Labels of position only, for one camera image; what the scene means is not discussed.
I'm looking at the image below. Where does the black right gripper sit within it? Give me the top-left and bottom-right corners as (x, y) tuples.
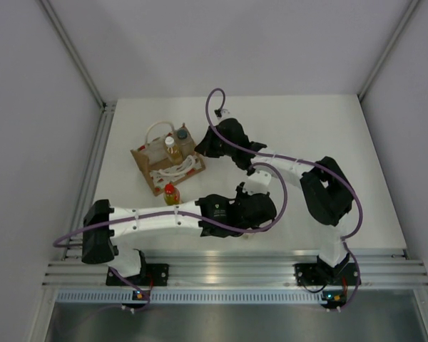
(195, 127), (235, 160)

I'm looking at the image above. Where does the grey slotted cable duct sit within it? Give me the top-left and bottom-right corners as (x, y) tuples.
(56, 289), (327, 305)

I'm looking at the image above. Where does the aluminium frame post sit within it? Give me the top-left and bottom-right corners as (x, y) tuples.
(357, 0), (423, 103)
(36, 0), (117, 168)

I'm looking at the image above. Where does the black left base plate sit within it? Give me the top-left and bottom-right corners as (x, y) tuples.
(106, 264), (170, 287)

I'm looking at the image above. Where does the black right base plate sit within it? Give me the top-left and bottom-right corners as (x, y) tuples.
(294, 263), (352, 286)

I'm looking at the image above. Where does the aluminium mounting rail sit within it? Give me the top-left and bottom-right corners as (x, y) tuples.
(42, 249), (428, 289)

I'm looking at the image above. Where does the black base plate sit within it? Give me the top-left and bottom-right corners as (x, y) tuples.
(294, 263), (352, 286)
(106, 264), (170, 287)

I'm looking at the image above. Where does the right aluminium frame post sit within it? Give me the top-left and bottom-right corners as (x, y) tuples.
(357, 0), (423, 103)

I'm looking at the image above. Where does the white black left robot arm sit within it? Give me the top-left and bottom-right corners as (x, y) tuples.
(81, 185), (277, 285)

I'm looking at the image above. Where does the white cap amber bottle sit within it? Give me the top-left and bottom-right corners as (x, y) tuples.
(242, 233), (255, 239)
(164, 136), (183, 165)

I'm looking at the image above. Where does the red cap yellow bottle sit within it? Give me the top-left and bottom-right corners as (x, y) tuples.
(164, 183), (182, 206)

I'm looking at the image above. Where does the jute canvas bag with strawberries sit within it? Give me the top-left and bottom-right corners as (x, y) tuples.
(131, 121), (205, 196)

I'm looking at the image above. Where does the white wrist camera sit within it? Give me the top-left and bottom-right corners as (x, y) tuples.
(243, 170), (272, 195)
(214, 108), (234, 124)

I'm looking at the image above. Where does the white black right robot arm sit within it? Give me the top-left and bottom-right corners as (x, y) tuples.
(195, 108), (361, 283)

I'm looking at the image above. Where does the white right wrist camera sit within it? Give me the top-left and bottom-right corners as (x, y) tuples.
(214, 108), (234, 124)

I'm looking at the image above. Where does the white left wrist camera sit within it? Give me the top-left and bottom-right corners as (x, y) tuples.
(243, 170), (272, 195)

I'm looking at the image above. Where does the dark cap clear square bottle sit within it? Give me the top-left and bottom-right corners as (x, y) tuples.
(174, 127), (194, 157)

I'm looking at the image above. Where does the left aluminium frame post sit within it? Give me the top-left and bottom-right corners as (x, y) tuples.
(36, 0), (117, 168)

